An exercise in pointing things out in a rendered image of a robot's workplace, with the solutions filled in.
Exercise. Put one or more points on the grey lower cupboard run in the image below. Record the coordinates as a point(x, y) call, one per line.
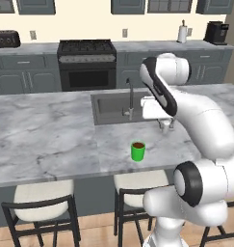
point(208, 67)
point(25, 74)

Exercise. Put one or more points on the black toaster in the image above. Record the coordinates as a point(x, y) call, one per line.
point(7, 39)

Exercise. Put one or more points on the dark grey tap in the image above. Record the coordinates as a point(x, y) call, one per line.
point(131, 96)

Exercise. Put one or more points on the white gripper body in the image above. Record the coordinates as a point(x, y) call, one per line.
point(152, 112)

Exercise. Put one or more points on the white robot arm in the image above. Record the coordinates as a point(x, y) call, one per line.
point(205, 128)

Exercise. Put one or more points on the grey glazed upper cupboard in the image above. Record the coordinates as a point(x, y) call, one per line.
point(169, 5)

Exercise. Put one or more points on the grey sink basin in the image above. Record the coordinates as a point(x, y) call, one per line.
point(112, 107)

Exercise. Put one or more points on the green cup of hot chocolate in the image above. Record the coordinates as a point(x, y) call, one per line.
point(137, 153)

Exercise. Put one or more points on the black coffee machine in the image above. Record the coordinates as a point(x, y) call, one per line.
point(216, 32)

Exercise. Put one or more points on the black stool with white seat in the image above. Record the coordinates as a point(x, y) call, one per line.
point(218, 236)
point(41, 199)
point(134, 188)

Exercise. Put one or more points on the black stove with oven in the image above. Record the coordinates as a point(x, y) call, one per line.
point(87, 66)

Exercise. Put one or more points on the grey wall socket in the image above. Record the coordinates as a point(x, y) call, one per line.
point(33, 35)
point(189, 31)
point(124, 32)

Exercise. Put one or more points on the white paper towel roll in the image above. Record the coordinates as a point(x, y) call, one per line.
point(182, 34)

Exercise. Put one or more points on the white marshmallow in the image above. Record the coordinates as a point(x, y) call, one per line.
point(166, 128)

